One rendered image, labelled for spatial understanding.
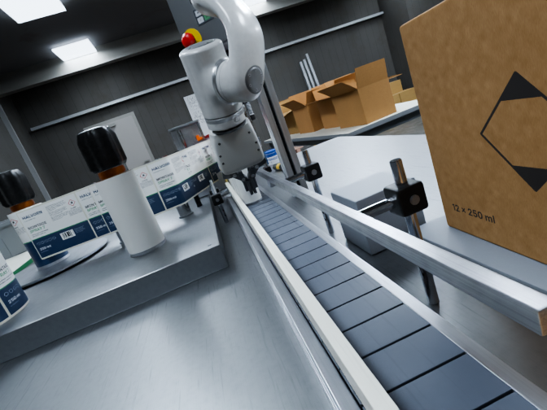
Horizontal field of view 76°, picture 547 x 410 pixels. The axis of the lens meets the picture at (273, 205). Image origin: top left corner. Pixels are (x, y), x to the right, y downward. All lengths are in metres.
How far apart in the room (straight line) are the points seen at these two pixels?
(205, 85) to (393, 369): 0.56
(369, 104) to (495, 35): 2.21
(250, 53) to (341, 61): 9.55
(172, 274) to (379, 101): 2.15
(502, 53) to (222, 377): 0.42
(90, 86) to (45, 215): 8.04
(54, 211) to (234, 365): 0.82
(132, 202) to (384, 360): 0.67
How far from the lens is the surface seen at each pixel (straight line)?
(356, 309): 0.36
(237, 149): 0.76
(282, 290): 0.44
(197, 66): 0.69
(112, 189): 0.85
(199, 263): 0.70
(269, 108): 0.98
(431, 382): 0.28
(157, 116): 8.91
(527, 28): 0.36
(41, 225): 1.17
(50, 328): 0.79
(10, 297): 0.92
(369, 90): 2.59
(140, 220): 0.85
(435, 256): 0.24
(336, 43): 10.23
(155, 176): 1.07
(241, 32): 0.66
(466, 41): 0.41
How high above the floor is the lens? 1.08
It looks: 14 degrees down
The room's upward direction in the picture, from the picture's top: 20 degrees counter-clockwise
